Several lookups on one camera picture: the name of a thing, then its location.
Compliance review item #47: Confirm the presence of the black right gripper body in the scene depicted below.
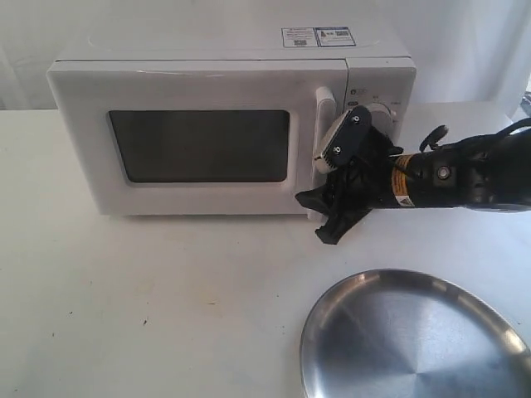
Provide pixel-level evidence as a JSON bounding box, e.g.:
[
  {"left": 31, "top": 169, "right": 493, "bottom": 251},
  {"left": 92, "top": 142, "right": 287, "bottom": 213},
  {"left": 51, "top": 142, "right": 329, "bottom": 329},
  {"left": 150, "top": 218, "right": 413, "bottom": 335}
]
[{"left": 323, "top": 129, "right": 403, "bottom": 245}]

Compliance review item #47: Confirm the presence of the white microwave door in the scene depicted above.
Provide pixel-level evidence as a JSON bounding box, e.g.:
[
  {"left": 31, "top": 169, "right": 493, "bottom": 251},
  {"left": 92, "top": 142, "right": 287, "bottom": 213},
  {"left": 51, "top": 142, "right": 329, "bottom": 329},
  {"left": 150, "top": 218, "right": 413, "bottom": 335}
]
[{"left": 47, "top": 60, "right": 348, "bottom": 216}]

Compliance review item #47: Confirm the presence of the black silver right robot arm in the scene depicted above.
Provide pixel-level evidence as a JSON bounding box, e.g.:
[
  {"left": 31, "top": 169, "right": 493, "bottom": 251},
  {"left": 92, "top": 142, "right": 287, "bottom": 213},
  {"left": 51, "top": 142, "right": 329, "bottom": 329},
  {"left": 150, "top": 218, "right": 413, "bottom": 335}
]
[{"left": 295, "top": 119, "right": 530, "bottom": 245}]

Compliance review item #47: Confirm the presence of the grey appliance control knob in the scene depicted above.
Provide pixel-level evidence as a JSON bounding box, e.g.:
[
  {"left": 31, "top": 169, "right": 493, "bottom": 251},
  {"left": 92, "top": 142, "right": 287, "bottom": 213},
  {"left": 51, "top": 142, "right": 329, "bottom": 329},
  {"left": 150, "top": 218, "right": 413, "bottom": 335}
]
[{"left": 366, "top": 103, "right": 393, "bottom": 135}]

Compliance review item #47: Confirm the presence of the white microwave oven body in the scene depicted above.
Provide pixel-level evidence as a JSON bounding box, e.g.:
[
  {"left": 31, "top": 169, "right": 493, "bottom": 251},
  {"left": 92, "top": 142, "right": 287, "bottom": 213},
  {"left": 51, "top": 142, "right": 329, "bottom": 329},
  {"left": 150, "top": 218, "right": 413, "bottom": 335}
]
[{"left": 53, "top": 23, "right": 416, "bottom": 189}]

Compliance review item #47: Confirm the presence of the round stainless steel plate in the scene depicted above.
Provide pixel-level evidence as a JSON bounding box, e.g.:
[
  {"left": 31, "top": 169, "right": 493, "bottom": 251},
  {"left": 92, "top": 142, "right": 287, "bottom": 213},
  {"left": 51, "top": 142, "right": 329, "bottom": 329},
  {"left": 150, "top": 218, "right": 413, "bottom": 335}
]
[{"left": 300, "top": 269, "right": 530, "bottom": 397}]

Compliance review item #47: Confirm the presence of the blue white label sticker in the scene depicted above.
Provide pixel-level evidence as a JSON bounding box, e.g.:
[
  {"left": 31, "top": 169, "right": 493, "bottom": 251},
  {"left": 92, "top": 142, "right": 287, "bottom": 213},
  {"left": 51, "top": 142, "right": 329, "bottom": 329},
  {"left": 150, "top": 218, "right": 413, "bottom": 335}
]
[{"left": 281, "top": 27, "right": 357, "bottom": 48}]

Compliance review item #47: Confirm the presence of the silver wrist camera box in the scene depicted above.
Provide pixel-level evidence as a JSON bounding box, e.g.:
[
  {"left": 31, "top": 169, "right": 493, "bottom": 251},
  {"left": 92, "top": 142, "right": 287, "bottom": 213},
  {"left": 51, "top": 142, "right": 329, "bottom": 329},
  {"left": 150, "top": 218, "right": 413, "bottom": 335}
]
[{"left": 313, "top": 106, "right": 372, "bottom": 174}]

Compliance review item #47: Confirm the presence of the black camera cable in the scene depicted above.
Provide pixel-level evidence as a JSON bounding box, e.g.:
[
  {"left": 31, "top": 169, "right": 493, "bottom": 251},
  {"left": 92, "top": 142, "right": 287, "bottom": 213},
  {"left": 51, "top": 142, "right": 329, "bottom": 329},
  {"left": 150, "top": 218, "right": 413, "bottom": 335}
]
[{"left": 418, "top": 117, "right": 531, "bottom": 153}]

